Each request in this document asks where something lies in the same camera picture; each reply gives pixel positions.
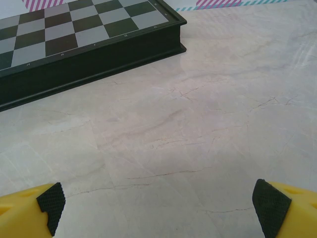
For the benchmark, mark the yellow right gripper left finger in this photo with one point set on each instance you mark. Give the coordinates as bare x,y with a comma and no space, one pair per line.
22,213

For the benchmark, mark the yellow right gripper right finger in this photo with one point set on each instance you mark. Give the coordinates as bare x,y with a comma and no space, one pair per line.
292,213

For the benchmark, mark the black folding chess board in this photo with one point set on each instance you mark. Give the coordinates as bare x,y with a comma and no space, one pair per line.
74,29

